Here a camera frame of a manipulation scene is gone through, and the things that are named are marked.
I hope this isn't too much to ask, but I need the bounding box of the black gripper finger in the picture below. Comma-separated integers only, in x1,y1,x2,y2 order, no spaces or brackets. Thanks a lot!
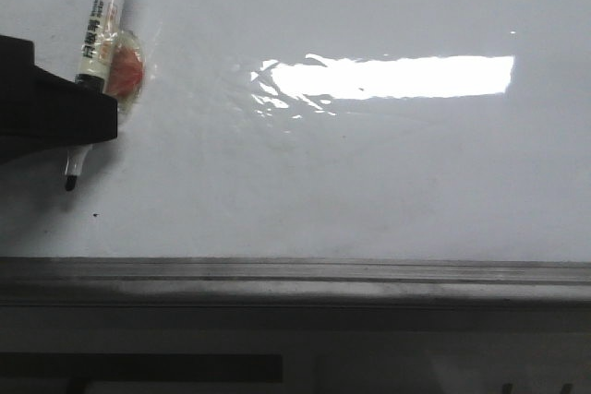
1,35,117,163

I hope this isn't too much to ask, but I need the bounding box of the red magnet taped to marker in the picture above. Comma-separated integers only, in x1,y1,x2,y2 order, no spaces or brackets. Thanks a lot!
104,30,145,119

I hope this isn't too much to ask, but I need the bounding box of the white black whiteboard marker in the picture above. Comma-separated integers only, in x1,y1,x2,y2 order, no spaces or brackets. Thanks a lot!
64,0,135,193

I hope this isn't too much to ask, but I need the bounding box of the black strip below whiteboard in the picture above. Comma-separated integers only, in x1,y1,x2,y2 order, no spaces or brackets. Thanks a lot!
1,352,283,383

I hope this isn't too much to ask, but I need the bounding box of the white whiteboard with metal frame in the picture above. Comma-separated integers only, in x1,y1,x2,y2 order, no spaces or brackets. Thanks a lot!
1,0,590,332

